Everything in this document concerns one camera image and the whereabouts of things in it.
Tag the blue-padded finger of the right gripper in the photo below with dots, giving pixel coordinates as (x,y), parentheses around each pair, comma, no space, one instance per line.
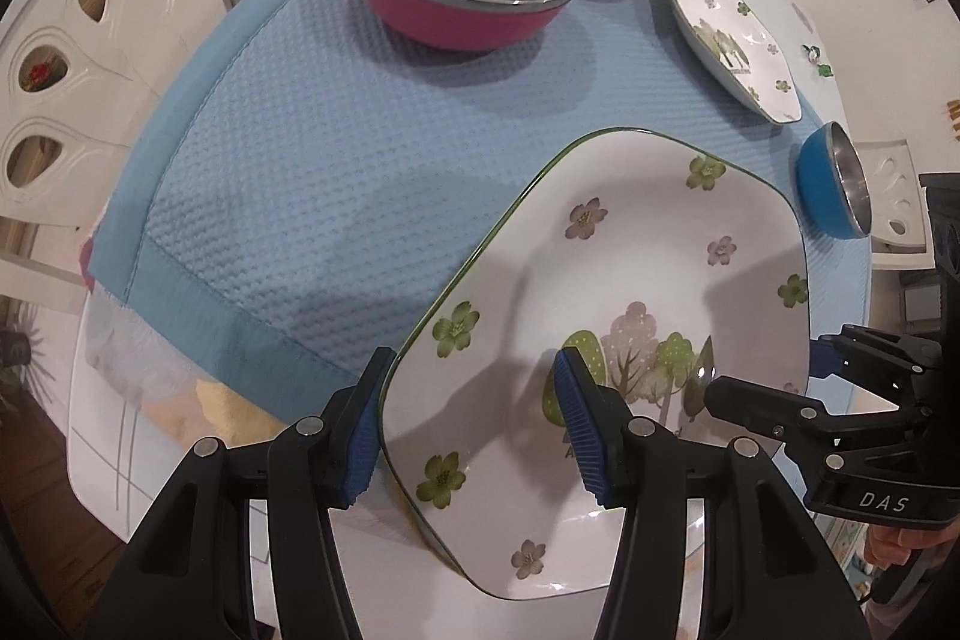
(878,362)

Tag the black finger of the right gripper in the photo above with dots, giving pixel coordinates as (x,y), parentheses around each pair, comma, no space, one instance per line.
(758,409)

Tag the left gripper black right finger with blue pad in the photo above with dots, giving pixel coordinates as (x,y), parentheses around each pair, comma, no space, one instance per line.
(767,572)

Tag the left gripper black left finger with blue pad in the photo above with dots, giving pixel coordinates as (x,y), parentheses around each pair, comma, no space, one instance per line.
(186,572)

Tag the blue steel bowl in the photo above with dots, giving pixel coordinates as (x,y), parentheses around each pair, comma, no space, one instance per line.
(832,185)

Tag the large white floral plate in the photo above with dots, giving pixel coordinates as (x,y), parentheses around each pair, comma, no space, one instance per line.
(661,265)

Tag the small white floral plate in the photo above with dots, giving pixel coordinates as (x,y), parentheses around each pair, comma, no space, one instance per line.
(743,56)

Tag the person's hand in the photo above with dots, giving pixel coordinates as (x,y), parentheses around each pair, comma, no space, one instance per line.
(887,546)

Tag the white chair right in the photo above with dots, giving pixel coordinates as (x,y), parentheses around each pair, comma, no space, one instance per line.
(901,234)

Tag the white chair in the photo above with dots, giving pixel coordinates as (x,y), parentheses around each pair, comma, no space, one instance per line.
(901,234)
(79,80)

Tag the potted green plant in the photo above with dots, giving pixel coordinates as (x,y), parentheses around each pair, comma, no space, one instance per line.
(20,349)

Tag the green wrapped candy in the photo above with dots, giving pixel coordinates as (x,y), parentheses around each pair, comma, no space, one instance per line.
(813,54)

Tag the light blue waffle mat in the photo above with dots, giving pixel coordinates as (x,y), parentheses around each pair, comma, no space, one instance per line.
(312,179)

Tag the white chair left near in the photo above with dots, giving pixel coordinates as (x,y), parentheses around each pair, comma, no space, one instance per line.
(79,80)

